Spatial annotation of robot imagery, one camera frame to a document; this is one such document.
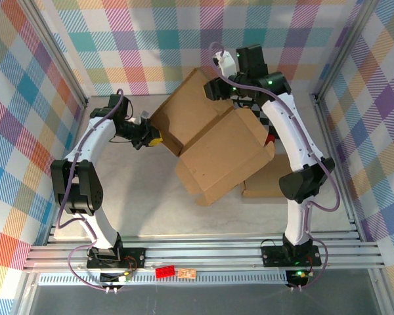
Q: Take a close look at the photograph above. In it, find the red building brick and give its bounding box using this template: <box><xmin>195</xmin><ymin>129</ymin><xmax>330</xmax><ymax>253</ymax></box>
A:
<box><xmin>155</xmin><ymin>264</ymin><xmax>176</xmax><ymax>280</ymax></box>

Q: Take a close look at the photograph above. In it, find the aluminium side rail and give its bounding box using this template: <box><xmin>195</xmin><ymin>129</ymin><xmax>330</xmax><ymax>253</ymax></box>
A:
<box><xmin>313</xmin><ymin>94</ymin><xmax>361</xmax><ymax>232</ymax></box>

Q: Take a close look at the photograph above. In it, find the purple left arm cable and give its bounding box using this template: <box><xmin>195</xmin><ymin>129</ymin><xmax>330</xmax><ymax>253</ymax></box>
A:
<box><xmin>54</xmin><ymin>88</ymin><xmax>134</xmax><ymax>291</ymax></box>

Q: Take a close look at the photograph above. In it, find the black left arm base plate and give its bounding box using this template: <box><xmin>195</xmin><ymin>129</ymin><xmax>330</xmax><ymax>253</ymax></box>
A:
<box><xmin>86</xmin><ymin>247</ymin><xmax>147</xmax><ymax>269</ymax></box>

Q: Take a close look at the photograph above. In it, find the white slotted cable duct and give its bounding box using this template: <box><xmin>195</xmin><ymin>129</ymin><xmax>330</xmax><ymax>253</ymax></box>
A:
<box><xmin>37</xmin><ymin>272</ymin><xmax>293</xmax><ymax>286</ymax></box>

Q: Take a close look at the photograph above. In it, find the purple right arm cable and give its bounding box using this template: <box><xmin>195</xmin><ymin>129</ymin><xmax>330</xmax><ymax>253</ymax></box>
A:
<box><xmin>209</xmin><ymin>41</ymin><xmax>341</xmax><ymax>291</ymax></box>

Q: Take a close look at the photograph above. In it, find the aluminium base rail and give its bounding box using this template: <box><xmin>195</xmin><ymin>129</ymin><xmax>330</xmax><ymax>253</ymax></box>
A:
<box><xmin>22</xmin><ymin>234</ymin><xmax>387</xmax><ymax>273</ymax></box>

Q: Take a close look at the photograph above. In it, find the aluminium frame post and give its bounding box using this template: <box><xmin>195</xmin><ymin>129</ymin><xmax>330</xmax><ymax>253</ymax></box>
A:
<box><xmin>313</xmin><ymin>0</ymin><xmax>380</xmax><ymax>103</ymax></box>
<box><xmin>19</xmin><ymin>0</ymin><xmax>89</xmax><ymax>108</ymax></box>

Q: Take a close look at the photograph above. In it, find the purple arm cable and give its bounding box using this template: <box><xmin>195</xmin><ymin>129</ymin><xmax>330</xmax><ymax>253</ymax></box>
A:
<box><xmin>54</xmin><ymin>88</ymin><xmax>134</xmax><ymax>291</ymax></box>
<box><xmin>209</xmin><ymin>41</ymin><xmax>341</xmax><ymax>291</ymax></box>

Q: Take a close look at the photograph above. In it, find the black grey chessboard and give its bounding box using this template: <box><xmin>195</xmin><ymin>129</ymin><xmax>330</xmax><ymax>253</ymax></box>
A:
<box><xmin>232</xmin><ymin>98</ymin><xmax>277</xmax><ymax>136</ymax></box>

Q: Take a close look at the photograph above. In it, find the brown cardboard box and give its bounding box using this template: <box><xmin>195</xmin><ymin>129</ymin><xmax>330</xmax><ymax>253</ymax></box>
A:
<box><xmin>238</xmin><ymin>153</ymin><xmax>295</xmax><ymax>199</ymax></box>
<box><xmin>148</xmin><ymin>66</ymin><xmax>277</xmax><ymax>208</ymax></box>

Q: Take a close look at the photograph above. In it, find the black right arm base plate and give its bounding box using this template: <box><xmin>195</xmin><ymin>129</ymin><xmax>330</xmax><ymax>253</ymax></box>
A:
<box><xmin>261</xmin><ymin>244</ymin><xmax>322</xmax><ymax>267</ymax></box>

